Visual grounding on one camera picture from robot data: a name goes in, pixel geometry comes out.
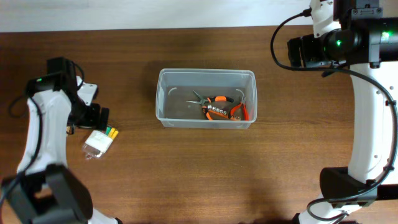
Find screwdriver set clear case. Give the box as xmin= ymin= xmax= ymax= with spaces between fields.
xmin=82 ymin=126 xmax=119 ymax=160

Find orange socket bit rail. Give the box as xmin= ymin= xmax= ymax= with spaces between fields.
xmin=205 ymin=105 xmax=244 ymax=121

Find clear plastic container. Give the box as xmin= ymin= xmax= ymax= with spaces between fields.
xmin=155 ymin=68 xmax=257 ymax=129

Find small red cutter pliers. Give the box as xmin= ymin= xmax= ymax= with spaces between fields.
xmin=228 ymin=96 xmax=249 ymax=121

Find long nose pliers orange black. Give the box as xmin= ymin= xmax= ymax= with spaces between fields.
xmin=187 ymin=90 xmax=234 ymax=120

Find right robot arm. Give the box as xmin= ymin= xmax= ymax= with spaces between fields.
xmin=288 ymin=1 xmax=397 ymax=223

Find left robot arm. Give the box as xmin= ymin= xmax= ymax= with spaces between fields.
xmin=1 ymin=57 xmax=121 ymax=224

